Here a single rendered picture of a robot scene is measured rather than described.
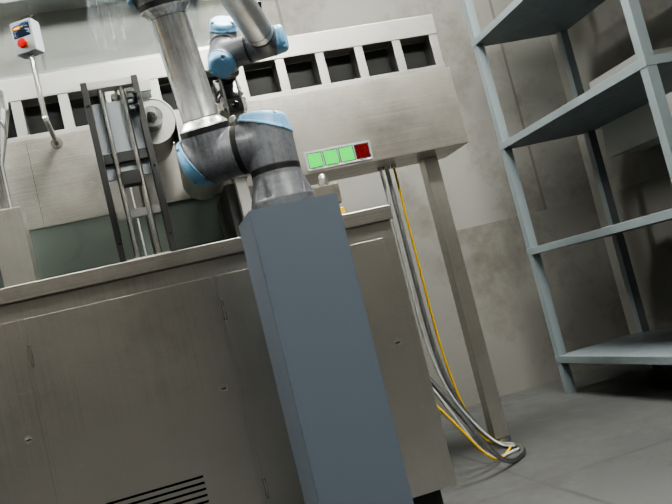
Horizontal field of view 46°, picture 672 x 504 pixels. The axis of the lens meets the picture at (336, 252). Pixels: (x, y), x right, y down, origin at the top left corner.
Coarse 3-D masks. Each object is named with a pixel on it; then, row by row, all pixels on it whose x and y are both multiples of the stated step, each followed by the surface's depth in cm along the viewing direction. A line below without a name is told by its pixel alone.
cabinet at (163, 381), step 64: (384, 256) 221; (0, 320) 197; (64, 320) 200; (128, 320) 203; (192, 320) 207; (256, 320) 211; (384, 320) 219; (0, 384) 194; (64, 384) 198; (128, 384) 201; (192, 384) 205; (256, 384) 209; (384, 384) 216; (0, 448) 193; (64, 448) 196; (128, 448) 199; (192, 448) 203; (256, 448) 207
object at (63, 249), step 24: (192, 216) 270; (216, 216) 272; (48, 240) 258; (72, 240) 260; (96, 240) 262; (144, 240) 265; (192, 240) 269; (216, 240) 271; (48, 264) 257; (72, 264) 259; (96, 264) 261; (0, 288) 253
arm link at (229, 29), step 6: (216, 18) 216; (222, 18) 216; (228, 18) 216; (210, 24) 215; (216, 24) 214; (222, 24) 214; (228, 24) 214; (234, 24) 215; (210, 30) 216; (216, 30) 214; (222, 30) 214; (228, 30) 214; (234, 30) 216; (210, 36) 217; (234, 36) 216
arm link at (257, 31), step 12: (228, 0) 184; (240, 0) 185; (252, 0) 189; (228, 12) 190; (240, 12) 189; (252, 12) 191; (240, 24) 194; (252, 24) 195; (264, 24) 198; (252, 36) 199; (264, 36) 201; (276, 36) 206; (252, 48) 207; (264, 48) 206; (276, 48) 207; (288, 48) 210; (252, 60) 210
